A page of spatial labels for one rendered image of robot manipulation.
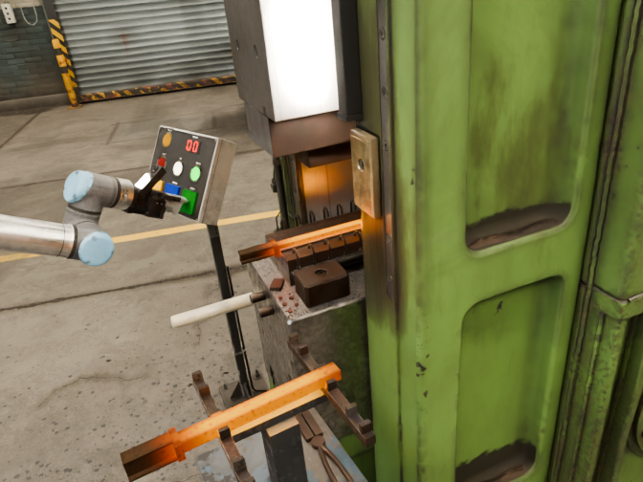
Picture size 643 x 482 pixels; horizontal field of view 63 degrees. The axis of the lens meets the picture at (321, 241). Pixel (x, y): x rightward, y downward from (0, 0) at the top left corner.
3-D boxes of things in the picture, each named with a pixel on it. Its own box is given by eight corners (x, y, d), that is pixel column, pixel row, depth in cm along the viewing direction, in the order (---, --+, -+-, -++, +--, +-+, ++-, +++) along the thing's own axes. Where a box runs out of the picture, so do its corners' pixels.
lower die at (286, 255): (290, 286, 140) (286, 258, 136) (267, 254, 156) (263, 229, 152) (427, 245, 153) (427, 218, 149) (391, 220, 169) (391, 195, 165)
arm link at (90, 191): (57, 198, 147) (67, 164, 145) (100, 205, 157) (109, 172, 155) (72, 208, 141) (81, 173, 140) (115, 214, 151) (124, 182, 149)
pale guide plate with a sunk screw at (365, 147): (373, 219, 109) (369, 140, 101) (353, 204, 117) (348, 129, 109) (382, 216, 110) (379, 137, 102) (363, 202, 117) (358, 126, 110)
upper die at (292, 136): (273, 158, 123) (267, 118, 119) (249, 138, 140) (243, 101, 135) (427, 124, 136) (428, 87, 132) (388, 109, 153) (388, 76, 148)
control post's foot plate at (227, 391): (229, 420, 222) (225, 404, 218) (217, 386, 241) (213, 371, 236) (277, 402, 229) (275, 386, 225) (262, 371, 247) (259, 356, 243)
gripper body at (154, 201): (151, 214, 169) (117, 208, 159) (158, 187, 168) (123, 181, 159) (165, 219, 164) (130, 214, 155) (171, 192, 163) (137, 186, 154)
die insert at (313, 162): (309, 168, 132) (306, 145, 129) (299, 160, 139) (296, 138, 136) (412, 144, 142) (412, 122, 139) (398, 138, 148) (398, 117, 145)
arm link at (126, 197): (108, 174, 155) (124, 181, 149) (123, 177, 159) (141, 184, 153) (101, 204, 156) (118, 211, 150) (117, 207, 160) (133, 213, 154)
